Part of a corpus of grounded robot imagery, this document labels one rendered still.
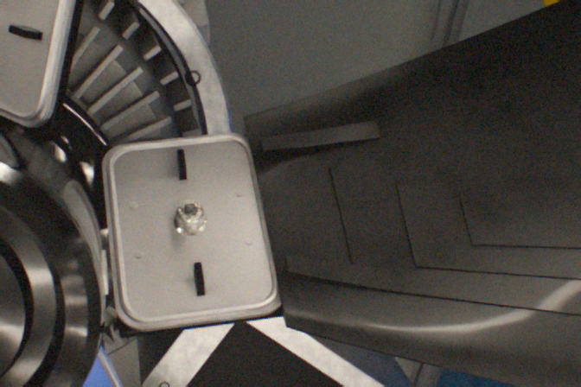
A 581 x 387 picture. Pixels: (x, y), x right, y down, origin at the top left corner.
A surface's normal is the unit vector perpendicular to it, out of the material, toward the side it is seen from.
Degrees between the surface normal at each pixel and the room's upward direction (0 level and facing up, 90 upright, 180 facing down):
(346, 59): 90
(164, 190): 0
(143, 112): 48
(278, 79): 90
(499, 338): 17
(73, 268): 55
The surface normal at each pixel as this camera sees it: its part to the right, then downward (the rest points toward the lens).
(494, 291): 0.15, -0.41
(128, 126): 0.26, 0.21
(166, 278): 0.06, -0.58
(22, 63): -0.62, 0.01
